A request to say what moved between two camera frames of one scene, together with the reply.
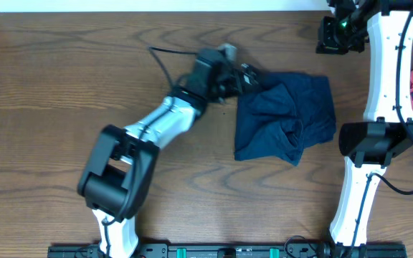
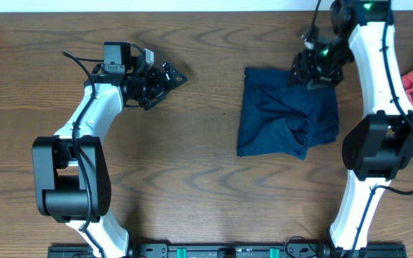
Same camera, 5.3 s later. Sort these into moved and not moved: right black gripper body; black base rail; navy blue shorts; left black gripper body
Moved: left black gripper body; right black gripper body
Not moved: navy blue shorts; black base rail
